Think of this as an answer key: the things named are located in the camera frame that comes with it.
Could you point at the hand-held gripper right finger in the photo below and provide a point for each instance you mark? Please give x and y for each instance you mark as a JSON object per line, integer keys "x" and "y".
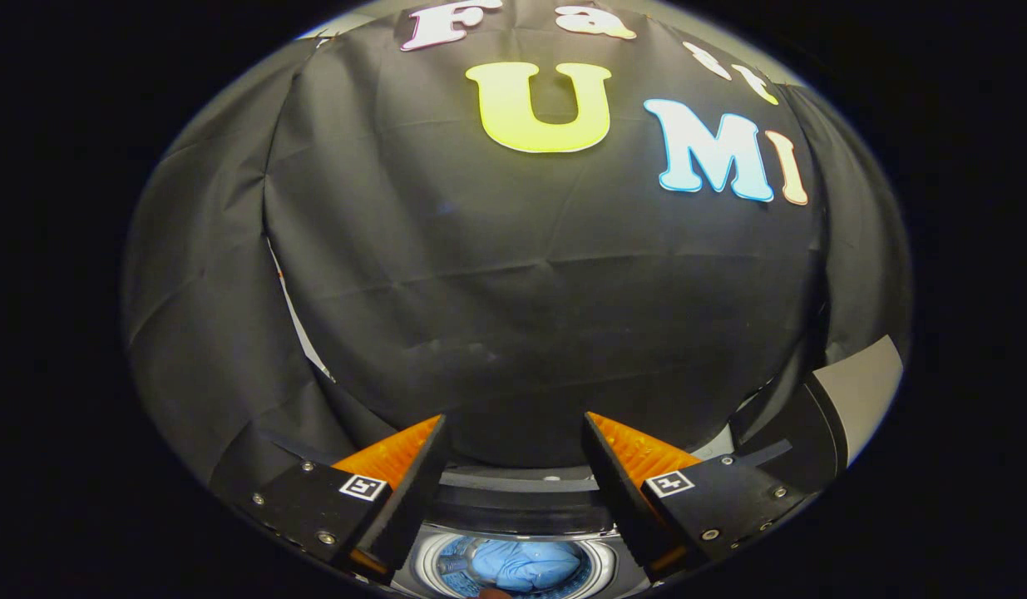
{"x": 621, "y": 499}

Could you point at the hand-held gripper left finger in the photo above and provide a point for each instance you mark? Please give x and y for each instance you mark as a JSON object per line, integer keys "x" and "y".
{"x": 409, "y": 499}

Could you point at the light blue polo shirt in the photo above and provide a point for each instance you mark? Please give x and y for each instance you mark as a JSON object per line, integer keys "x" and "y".
{"x": 530, "y": 564}

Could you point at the grey cabinet with black top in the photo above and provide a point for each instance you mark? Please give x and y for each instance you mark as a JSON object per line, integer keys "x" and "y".
{"x": 783, "y": 428}

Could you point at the black backdrop cloth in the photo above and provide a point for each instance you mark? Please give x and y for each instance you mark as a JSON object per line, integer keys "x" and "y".
{"x": 521, "y": 291}

